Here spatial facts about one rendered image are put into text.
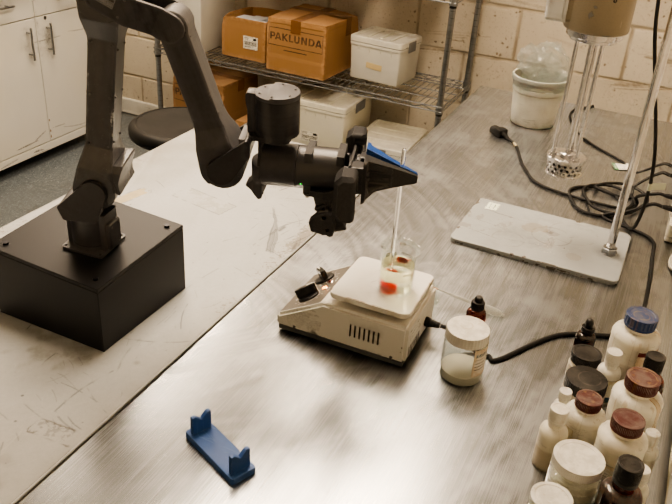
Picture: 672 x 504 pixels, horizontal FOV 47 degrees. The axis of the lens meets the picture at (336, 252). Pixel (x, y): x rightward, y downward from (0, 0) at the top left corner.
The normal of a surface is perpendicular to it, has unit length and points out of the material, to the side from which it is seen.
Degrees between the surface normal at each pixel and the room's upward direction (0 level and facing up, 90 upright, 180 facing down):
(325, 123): 92
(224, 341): 0
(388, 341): 90
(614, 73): 90
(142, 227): 4
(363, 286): 0
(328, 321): 90
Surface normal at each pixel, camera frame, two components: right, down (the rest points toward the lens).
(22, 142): 0.90, 0.26
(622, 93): -0.52, 0.33
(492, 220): 0.06, -0.87
